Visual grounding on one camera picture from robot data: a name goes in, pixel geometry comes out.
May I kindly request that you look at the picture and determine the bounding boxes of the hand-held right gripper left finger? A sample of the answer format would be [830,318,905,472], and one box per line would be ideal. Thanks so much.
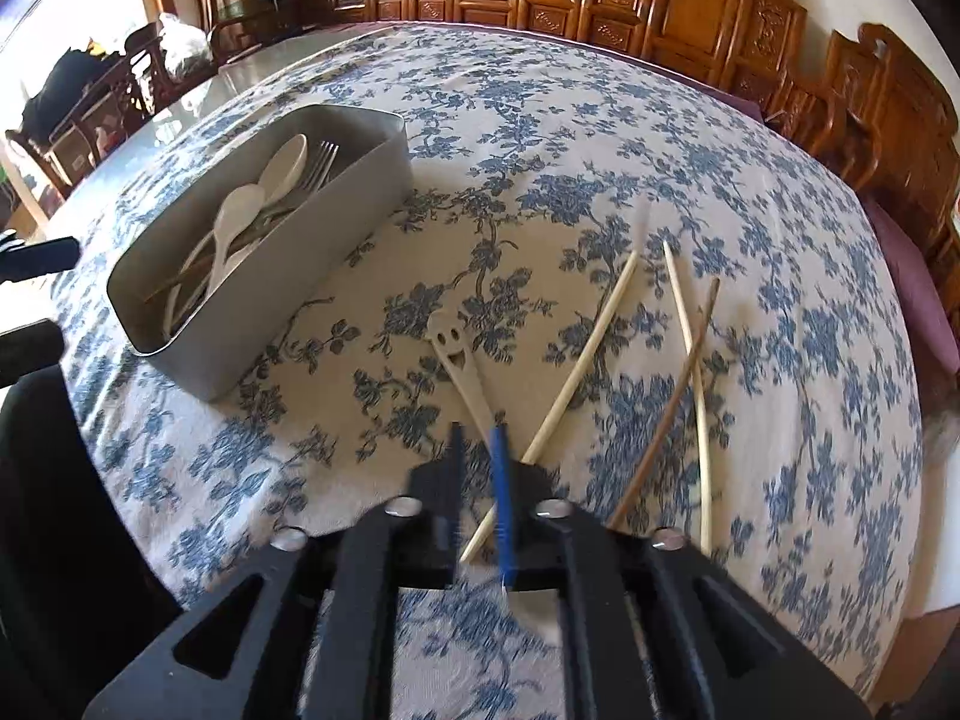
[81,424,462,720]

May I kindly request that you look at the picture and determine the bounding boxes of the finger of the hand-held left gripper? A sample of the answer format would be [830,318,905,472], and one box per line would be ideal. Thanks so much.
[0,235,80,284]
[0,321,62,387]

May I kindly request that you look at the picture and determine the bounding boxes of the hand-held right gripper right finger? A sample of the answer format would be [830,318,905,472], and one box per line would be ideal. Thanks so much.
[487,424,875,720]

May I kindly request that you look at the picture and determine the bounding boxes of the brown chopstick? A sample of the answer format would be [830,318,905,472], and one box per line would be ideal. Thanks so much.
[606,277,721,530]
[142,214,271,302]

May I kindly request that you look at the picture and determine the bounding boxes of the cream smiley slotted spoon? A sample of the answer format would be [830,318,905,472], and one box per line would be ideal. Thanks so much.
[427,313,500,443]

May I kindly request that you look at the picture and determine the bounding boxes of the cream chopstick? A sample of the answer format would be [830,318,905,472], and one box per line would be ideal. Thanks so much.
[459,251,640,563]
[662,241,713,554]

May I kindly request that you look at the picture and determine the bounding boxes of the small white spoon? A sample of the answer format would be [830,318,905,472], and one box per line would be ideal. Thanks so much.
[161,184,267,335]

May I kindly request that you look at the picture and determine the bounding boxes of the grey metal box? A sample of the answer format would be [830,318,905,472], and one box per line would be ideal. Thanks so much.
[105,105,417,402]

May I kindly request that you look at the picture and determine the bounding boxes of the large cream spoon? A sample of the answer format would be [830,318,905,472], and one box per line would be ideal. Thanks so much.
[217,133,310,278]

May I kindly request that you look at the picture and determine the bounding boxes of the metal fork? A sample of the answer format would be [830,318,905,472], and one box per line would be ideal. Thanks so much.
[251,139,340,230]

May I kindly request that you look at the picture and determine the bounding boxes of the dark wooden chair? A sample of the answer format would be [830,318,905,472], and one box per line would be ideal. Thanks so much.
[6,22,167,197]
[191,0,250,62]

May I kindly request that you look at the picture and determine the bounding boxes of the dark clothes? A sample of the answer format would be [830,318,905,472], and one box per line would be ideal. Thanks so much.
[21,45,130,137]

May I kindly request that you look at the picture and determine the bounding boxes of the person's dark clothing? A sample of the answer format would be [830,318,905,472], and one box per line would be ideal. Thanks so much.
[0,367,185,720]

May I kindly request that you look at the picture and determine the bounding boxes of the clear plastic bag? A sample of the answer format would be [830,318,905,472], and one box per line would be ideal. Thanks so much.
[154,13,216,81]

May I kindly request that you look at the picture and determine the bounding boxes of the blue floral tablecloth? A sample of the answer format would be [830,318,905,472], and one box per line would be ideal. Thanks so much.
[56,21,927,720]

